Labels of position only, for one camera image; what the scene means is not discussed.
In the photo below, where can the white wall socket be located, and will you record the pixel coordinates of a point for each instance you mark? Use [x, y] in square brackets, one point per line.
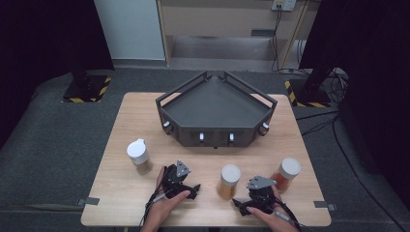
[283, 4]

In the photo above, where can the black curtain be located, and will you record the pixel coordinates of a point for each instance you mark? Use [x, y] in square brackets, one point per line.
[377, 64]
[38, 48]

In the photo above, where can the jar with light brown contents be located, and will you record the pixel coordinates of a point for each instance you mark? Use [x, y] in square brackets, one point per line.
[138, 153]

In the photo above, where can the red spice jar white lid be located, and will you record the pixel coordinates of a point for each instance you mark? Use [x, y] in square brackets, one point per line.
[286, 170]

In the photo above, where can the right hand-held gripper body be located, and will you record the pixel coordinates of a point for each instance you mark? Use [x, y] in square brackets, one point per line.
[261, 196]

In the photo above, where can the person's right hand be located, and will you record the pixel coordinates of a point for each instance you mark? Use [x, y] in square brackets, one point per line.
[274, 220]

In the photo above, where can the grey table bracket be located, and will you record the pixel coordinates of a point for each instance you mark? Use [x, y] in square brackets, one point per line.
[88, 201]
[325, 205]

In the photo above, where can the person's left hand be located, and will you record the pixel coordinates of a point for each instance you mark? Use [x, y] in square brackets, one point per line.
[161, 209]

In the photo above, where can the white panel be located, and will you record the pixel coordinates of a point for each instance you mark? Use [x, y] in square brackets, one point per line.
[129, 29]

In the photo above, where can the black corner rack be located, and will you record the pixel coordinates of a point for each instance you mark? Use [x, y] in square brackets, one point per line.
[216, 106]

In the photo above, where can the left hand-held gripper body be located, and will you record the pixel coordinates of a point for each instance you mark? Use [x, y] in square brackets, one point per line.
[172, 182]

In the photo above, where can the black stand with striped base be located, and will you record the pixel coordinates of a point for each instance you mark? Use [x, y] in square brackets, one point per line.
[309, 93]
[85, 90]

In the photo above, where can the orange spice jar white lid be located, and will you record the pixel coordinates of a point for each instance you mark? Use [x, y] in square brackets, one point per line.
[228, 180]

